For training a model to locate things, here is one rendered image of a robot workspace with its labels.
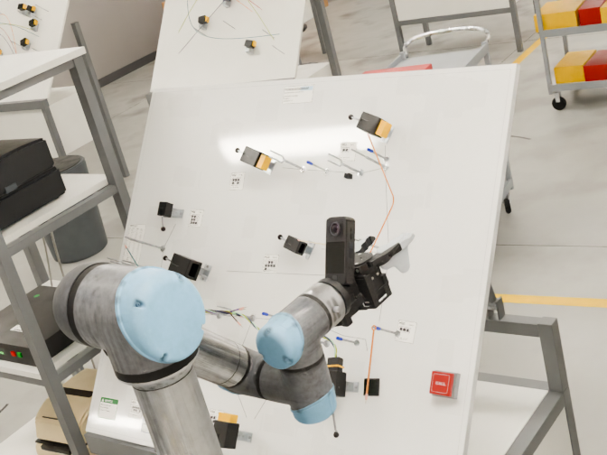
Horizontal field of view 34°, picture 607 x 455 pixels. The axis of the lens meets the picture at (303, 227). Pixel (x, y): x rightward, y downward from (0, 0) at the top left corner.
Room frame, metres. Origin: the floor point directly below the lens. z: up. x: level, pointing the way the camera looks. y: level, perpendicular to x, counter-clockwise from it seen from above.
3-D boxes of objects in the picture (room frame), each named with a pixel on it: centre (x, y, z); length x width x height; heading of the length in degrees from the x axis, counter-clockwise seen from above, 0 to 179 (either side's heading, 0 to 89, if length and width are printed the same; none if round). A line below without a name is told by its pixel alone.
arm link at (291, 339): (1.37, 0.06, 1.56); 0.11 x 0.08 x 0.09; 137
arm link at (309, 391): (1.39, 0.07, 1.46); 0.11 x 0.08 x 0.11; 47
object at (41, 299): (2.76, 0.85, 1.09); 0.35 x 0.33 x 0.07; 49
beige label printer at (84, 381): (2.73, 0.81, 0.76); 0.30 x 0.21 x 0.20; 143
